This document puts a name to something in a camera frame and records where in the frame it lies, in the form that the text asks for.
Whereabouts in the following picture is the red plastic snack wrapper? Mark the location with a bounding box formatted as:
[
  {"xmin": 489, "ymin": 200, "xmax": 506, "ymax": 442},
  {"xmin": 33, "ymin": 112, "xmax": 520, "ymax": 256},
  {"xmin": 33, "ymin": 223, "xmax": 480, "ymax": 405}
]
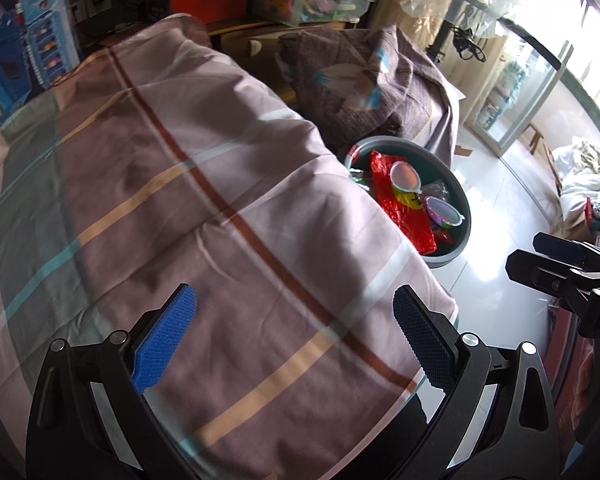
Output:
[{"xmin": 370, "ymin": 150, "xmax": 437, "ymax": 255}]

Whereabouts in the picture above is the green plastic cup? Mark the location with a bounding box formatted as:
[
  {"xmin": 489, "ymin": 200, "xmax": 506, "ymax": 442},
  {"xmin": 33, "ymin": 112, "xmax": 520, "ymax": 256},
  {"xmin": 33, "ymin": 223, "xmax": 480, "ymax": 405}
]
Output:
[{"xmin": 389, "ymin": 162, "xmax": 422, "ymax": 209}]

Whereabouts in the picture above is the teal trash bin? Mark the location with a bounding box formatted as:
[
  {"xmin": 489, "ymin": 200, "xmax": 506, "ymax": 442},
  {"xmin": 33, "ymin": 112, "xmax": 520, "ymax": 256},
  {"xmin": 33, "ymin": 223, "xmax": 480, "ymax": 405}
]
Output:
[{"xmin": 343, "ymin": 136, "xmax": 471, "ymax": 269}]

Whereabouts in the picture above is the purple rimmed plastic cup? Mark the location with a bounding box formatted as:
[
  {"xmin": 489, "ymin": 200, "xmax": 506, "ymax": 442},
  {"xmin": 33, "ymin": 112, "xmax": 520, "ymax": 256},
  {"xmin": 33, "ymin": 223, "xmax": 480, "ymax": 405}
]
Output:
[{"xmin": 424, "ymin": 196, "xmax": 465, "ymax": 229}]

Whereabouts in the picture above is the pink plaid tablecloth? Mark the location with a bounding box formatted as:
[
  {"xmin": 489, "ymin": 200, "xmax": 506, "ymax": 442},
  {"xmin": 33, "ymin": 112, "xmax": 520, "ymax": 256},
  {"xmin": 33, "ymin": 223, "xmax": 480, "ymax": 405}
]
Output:
[{"xmin": 0, "ymin": 15, "xmax": 457, "ymax": 479}]

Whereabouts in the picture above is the grey patterned cushion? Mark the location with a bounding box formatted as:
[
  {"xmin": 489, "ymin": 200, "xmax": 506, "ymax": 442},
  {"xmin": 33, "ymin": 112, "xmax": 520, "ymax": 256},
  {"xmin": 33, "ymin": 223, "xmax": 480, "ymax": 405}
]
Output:
[{"xmin": 276, "ymin": 25, "xmax": 460, "ymax": 165}]

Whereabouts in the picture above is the blue toy box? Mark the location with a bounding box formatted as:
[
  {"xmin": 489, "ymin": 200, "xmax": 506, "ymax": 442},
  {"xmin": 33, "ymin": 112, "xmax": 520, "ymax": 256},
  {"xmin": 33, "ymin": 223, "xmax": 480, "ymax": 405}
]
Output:
[{"xmin": 0, "ymin": 0, "xmax": 80, "ymax": 125}]

